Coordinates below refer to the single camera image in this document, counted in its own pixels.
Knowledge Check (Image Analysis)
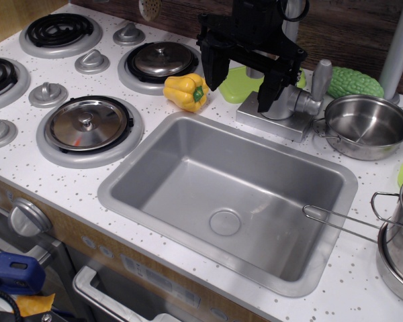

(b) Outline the grey plastic sink basin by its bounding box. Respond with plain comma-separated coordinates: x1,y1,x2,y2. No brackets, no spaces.
97,112,358,297

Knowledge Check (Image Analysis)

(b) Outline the grey stove knob front middle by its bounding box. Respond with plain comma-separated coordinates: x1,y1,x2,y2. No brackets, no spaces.
28,82,69,108

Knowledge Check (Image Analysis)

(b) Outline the steel pot lid back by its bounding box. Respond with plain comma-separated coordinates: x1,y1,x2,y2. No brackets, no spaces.
126,42,199,84

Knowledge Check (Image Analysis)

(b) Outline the grey vertical post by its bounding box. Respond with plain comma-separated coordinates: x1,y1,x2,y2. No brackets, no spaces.
379,8,403,104

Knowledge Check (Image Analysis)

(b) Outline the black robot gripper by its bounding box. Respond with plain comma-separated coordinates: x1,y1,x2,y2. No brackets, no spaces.
197,1,306,113

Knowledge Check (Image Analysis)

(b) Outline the hanging slotted spoon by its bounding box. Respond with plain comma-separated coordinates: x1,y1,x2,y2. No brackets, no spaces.
138,0,162,22

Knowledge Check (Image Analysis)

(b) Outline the blue clamp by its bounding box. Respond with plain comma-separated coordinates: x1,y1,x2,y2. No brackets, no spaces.
0,252,46,295

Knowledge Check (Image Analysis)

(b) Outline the yellow toy bell pepper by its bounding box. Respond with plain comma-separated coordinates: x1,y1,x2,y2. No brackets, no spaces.
163,73,209,113

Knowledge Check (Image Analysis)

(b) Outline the steel pot lid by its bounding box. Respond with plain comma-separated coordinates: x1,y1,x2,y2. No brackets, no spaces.
126,42,199,84
45,95,134,152

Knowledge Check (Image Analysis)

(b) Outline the green toy bitter gourd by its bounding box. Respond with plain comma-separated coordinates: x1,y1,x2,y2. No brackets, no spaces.
327,66,384,99

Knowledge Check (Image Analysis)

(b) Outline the grey oven knob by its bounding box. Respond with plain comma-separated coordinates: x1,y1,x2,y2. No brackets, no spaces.
7,197,52,237

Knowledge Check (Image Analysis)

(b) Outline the grey stove knob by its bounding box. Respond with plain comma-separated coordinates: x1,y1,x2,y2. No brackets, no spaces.
75,49,110,74
113,23,145,46
28,82,69,108

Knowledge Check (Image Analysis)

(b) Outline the steel pan with handles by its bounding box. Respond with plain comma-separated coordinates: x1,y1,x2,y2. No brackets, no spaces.
311,95,403,161

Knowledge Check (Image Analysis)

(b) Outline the black coil burner back left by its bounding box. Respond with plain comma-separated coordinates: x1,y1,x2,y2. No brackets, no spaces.
26,13,94,48

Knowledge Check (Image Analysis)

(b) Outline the steel pot lid front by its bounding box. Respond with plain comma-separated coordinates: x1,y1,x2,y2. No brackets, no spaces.
45,95,134,152

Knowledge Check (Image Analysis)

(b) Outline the steel pan with wire handle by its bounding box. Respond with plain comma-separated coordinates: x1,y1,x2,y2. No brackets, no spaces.
302,205,403,300

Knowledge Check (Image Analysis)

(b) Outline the silver toy faucet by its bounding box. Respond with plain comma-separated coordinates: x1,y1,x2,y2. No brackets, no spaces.
235,0,333,144

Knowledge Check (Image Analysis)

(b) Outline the green toy cutting board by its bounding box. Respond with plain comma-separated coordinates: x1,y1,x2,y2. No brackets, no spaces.
218,66,308,104

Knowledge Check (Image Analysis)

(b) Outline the grey oven door handle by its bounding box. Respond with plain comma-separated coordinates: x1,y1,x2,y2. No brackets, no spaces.
73,265,191,321

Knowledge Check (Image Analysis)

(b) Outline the grey stove knob back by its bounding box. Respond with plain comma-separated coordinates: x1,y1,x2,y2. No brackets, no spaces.
113,23,145,46

